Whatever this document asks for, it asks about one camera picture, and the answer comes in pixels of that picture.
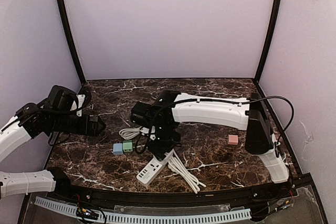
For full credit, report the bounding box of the pink plug adapter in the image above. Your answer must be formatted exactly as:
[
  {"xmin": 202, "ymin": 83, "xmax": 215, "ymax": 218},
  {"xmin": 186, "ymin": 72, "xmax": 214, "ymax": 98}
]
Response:
[{"xmin": 228, "ymin": 135, "xmax": 239, "ymax": 145}]

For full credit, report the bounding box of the black front table rail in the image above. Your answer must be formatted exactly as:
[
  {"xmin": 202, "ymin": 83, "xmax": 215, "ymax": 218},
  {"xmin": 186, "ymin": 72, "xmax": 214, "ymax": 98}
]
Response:
[{"xmin": 47, "ymin": 183, "xmax": 296, "ymax": 208}]

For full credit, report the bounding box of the orange strip white cable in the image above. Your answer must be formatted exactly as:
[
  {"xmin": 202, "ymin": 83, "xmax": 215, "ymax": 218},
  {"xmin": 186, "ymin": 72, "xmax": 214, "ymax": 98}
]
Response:
[{"xmin": 167, "ymin": 150, "xmax": 207, "ymax": 194}]

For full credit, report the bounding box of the right black frame post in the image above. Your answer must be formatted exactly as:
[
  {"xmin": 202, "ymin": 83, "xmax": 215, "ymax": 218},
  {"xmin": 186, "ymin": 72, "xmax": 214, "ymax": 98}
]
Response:
[{"xmin": 254, "ymin": 0, "xmax": 281, "ymax": 83}]

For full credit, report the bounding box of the green plug adapter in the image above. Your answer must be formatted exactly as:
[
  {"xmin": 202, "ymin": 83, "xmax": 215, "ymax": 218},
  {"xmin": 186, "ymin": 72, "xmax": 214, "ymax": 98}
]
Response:
[{"xmin": 122, "ymin": 140, "xmax": 133, "ymax": 153}]

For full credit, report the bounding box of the left black frame post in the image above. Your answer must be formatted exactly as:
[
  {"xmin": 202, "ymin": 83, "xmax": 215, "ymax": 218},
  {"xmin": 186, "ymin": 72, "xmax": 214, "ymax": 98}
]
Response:
[{"xmin": 57, "ymin": 0, "xmax": 86, "ymax": 86}]

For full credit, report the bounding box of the white slotted cable duct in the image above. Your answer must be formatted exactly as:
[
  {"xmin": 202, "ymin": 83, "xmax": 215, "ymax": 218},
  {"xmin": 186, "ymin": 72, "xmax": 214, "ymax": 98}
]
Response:
[{"xmin": 34, "ymin": 197, "xmax": 252, "ymax": 224}]

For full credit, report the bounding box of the blue plug adapter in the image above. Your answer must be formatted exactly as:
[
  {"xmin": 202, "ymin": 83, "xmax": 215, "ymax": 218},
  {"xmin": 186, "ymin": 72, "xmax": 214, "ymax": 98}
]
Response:
[{"xmin": 112, "ymin": 143, "xmax": 123, "ymax": 155}]

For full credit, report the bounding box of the black frame post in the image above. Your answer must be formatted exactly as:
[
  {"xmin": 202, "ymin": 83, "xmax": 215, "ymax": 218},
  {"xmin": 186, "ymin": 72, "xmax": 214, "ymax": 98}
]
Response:
[
  {"xmin": 254, "ymin": 0, "xmax": 281, "ymax": 83},
  {"xmin": 57, "ymin": 0, "xmax": 86, "ymax": 86}
]

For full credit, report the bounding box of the small green circuit board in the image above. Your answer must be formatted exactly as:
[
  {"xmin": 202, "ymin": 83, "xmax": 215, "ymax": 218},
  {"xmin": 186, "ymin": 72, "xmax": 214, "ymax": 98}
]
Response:
[{"xmin": 76, "ymin": 207, "xmax": 99, "ymax": 220}]

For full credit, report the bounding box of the white cube socket adapter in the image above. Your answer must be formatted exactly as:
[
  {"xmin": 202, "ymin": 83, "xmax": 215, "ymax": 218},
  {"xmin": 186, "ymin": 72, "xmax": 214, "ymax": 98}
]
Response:
[{"xmin": 153, "ymin": 149, "xmax": 174, "ymax": 164}]

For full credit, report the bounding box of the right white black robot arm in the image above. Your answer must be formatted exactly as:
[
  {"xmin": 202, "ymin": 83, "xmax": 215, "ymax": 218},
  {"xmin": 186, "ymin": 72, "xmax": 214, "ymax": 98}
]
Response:
[{"xmin": 130, "ymin": 90, "xmax": 290, "ymax": 184}]

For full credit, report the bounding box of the white power strip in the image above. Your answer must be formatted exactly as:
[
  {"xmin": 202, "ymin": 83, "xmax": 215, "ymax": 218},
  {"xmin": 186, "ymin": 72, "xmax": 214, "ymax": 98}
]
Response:
[{"xmin": 136, "ymin": 157, "xmax": 168, "ymax": 187}]

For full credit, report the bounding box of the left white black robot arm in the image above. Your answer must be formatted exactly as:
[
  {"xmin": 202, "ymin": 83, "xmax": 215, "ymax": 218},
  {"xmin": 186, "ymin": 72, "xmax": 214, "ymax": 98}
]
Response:
[{"xmin": 1, "ymin": 85, "xmax": 106, "ymax": 198}]

